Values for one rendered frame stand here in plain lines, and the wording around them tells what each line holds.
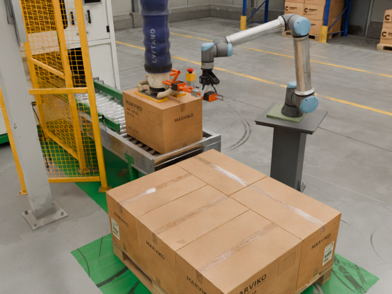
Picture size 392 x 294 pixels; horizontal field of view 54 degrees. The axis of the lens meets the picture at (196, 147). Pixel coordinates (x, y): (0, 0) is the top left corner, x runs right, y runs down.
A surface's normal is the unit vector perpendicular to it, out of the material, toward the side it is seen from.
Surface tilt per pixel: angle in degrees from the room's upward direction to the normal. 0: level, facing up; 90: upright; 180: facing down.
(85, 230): 0
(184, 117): 90
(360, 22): 90
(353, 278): 0
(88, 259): 0
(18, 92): 90
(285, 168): 90
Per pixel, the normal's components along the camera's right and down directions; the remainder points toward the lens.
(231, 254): -0.02, -0.90
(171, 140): 0.64, 0.33
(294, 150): -0.48, 0.40
